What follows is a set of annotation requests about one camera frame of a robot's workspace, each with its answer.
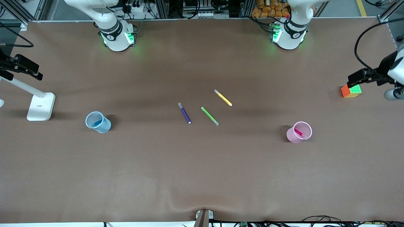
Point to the green marker pen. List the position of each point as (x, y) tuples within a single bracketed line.
[(209, 115)]

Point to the colourful puzzle cube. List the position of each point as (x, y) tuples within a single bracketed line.
[(352, 92)]

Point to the orange snack bag pile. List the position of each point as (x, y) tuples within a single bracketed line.
[(265, 12)]

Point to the purple marker pen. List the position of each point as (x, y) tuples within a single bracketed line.
[(185, 114)]

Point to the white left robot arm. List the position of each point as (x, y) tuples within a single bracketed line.
[(288, 34)]

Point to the wooden camera post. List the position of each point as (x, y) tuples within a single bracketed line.
[(203, 219)]

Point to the pink plastic cup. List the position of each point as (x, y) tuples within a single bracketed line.
[(292, 137)]

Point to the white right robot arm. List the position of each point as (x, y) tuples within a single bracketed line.
[(115, 37)]

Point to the yellow marker pen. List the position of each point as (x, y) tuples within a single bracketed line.
[(223, 98)]

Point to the aluminium frame rail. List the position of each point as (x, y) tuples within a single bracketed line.
[(389, 12), (14, 14)]

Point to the white terminal strip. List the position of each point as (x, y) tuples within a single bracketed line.
[(206, 14)]

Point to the light blue plastic cup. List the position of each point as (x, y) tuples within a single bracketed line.
[(105, 127)]

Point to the blue marker pen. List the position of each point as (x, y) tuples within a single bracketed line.
[(97, 123)]

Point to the white power strip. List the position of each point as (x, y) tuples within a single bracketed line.
[(140, 12)]

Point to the pink marker pen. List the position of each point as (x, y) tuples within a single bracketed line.
[(300, 132)]

